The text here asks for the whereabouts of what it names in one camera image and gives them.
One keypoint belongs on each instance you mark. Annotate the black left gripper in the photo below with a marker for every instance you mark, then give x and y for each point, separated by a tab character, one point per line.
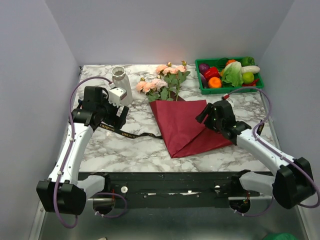
122	119

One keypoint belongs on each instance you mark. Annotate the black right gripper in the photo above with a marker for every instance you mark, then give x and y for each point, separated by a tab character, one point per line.
208	108

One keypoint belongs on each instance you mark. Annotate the red wrapping paper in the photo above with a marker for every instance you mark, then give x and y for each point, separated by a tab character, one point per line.
182	134

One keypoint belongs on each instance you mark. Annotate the pink artificial flower bunch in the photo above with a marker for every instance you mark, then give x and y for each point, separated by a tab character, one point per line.
166	86

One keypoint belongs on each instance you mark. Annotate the black ribbon with gold text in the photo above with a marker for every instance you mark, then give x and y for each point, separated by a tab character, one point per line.
148	134

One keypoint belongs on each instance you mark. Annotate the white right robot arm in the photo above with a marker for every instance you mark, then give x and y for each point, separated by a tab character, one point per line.
291	181

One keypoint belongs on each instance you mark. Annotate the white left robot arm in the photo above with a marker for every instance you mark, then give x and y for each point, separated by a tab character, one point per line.
63	192

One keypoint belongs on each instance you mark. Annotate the white ribbed ceramic vase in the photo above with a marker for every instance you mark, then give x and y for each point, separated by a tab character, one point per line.
120	79

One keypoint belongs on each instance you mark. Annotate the orange toy fruit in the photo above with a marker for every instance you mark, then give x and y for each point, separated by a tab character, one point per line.
214	83

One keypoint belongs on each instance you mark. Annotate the orange bottle with blue cap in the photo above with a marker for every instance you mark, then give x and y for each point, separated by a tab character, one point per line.
80	100

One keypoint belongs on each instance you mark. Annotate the green plastic basket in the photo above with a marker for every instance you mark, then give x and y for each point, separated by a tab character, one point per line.
219	63

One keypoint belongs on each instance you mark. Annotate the red toy bell pepper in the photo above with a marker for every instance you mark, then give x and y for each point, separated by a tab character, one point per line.
212	72

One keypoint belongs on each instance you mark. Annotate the purple toy onion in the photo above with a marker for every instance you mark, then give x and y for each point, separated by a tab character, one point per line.
203	67

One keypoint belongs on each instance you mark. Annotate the green toy lettuce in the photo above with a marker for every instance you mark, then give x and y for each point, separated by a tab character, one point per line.
232	75

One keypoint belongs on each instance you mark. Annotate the red toy chili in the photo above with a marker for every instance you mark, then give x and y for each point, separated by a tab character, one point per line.
252	84

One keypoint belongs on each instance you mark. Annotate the green toy lime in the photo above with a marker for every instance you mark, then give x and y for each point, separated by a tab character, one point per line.
248	77

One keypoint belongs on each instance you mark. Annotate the orange toy carrot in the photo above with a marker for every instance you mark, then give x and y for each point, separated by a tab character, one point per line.
230	61

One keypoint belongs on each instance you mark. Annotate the white toy radish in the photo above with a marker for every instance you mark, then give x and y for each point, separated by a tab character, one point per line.
250	69

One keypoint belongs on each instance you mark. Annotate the green toy bell pepper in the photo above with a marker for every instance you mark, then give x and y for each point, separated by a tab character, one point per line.
247	61

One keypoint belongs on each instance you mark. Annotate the green object at bottom edge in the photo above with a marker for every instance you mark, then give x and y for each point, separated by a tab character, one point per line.
280	236

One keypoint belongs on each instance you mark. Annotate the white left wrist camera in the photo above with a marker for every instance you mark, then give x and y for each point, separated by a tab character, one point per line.
116	95

